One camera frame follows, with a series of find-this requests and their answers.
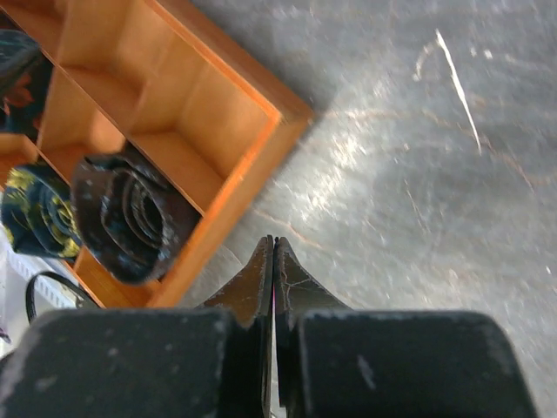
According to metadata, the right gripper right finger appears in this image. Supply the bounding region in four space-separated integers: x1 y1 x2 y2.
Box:
272 237 352 409

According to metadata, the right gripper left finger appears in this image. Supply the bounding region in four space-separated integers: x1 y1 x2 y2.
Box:
198 235 273 417

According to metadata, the wooden compartment tray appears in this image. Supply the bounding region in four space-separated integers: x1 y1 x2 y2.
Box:
1 1 313 307

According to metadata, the dark brown rolled tie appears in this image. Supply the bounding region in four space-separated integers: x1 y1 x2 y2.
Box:
70 147 201 286

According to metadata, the yellow blue rolled tie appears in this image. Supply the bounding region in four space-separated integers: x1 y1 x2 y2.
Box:
1 161 82 262

